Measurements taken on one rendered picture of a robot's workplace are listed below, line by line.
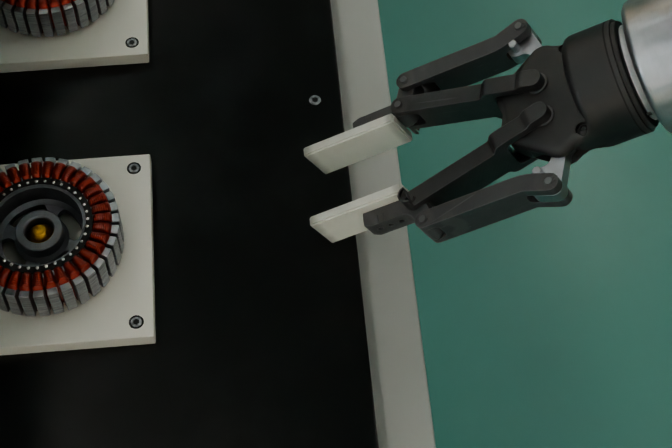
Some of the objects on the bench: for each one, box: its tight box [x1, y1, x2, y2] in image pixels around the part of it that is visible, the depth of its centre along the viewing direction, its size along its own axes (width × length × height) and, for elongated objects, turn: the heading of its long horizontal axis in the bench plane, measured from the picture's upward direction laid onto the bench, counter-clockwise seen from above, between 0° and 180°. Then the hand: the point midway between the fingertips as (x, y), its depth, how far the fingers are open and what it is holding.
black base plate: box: [0, 0, 379, 448], centre depth 111 cm, size 47×64×2 cm
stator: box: [0, 157, 124, 316], centre depth 101 cm, size 11×11×4 cm
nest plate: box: [0, 0, 149, 73], centre depth 116 cm, size 15×15×1 cm
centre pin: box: [27, 224, 54, 243], centre depth 101 cm, size 2×2×3 cm
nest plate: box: [0, 154, 156, 356], centre depth 103 cm, size 15×15×1 cm
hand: (357, 180), depth 98 cm, fingers open, 5 cm apart
